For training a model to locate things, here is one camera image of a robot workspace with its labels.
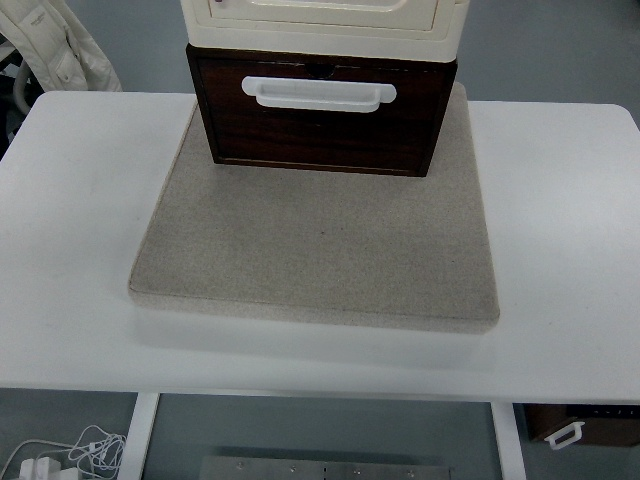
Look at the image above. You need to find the white drawer handle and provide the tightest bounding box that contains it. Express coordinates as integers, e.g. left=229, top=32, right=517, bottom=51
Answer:
left=241, top=76, right=397, bottom=113

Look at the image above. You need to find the cream plastic cabinet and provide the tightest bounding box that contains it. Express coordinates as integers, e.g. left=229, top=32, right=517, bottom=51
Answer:
left=181, top=0, right=470, bottom=63

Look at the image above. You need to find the beige felt mat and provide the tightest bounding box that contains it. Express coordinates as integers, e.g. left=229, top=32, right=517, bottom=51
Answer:
left=129, top=85, right=500, bottom=334

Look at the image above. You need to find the white table leg left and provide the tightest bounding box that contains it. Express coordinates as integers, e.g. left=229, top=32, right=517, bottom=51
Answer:
left=117, top=393, right=160, bottom=480

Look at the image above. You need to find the white table leg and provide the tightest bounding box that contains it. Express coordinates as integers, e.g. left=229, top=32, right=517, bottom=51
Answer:
left=117, top=393, right=160, bottom=480
left=491, top=402, right=527, bottom=480

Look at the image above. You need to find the white table leg right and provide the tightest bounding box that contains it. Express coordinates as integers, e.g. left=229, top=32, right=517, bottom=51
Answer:
left=491, top=402, right=527, bottom=480

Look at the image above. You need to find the white jacket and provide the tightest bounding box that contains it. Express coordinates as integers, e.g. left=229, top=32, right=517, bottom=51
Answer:
left=1, top=1, right=122, bottom=92

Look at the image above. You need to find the white power adapter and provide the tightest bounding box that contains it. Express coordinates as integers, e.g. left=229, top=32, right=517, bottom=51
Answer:
left=19, top=457, right=61, bottom=480

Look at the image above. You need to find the dark wooden cabinet frame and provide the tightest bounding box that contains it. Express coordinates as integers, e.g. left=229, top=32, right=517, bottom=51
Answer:
left=184, top=42, right=459, bottom=179

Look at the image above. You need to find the white cable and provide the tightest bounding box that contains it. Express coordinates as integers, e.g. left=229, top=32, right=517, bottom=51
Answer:
left=0, top=425, right=128, bottom=480

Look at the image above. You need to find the brown box with white handle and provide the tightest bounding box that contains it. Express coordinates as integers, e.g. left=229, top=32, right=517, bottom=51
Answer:
left=524, top=404, right=639, bottom=450

